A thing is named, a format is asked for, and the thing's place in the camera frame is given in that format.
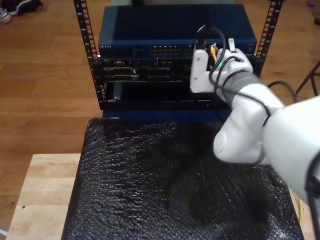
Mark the dark wooden chair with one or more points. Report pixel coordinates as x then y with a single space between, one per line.
312 75

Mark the small blue object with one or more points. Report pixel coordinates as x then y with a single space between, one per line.
311 4

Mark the black Dell rack server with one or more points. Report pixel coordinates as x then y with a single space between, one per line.
140 71

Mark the black bubble wrap mat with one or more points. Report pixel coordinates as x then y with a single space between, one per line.
137 187

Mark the dark navy sneaker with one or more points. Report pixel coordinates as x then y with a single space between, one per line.
25 6

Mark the white sneaker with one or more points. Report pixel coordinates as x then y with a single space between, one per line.
3 16

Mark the black perforated rack post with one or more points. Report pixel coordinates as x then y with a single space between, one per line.
86 30
268 25

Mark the blue Netgear network switch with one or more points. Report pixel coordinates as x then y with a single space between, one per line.
150 25

